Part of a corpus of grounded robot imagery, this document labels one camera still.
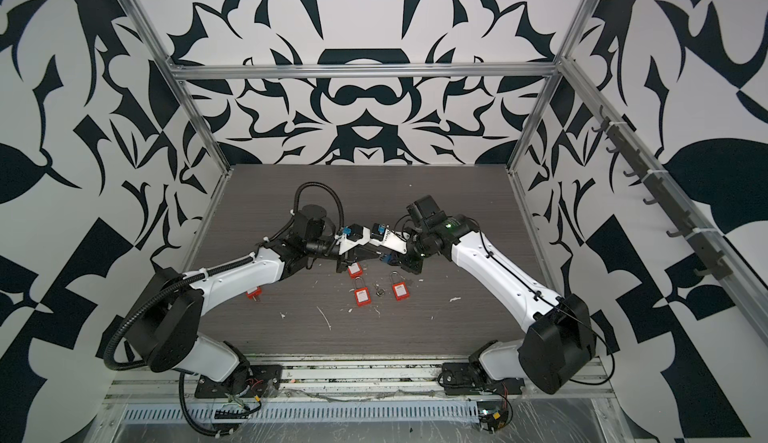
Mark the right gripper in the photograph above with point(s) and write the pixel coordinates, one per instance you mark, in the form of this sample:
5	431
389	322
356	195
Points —
412	265

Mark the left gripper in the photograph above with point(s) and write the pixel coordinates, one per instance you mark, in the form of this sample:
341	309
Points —
371	252

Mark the red padlock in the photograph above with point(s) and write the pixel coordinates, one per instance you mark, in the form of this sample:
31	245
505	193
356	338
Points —
361	292
399	286
255	294
355	270

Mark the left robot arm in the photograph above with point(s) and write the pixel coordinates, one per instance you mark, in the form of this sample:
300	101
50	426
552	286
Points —
161	331

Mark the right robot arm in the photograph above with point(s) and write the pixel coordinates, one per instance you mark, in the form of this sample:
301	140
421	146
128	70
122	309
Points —
558	337

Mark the small electronics board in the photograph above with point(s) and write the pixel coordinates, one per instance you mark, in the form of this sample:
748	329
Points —
494	416

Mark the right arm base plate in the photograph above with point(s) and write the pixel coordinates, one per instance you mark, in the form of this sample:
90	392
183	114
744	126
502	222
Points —
470	379

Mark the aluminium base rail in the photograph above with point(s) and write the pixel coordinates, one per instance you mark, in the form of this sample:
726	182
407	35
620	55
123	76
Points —
315	377

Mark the white slotted cable duct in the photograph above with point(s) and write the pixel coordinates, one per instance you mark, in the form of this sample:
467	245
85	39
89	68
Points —
340	412

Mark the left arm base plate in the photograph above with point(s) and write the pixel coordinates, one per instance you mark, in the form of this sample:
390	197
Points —
256	381

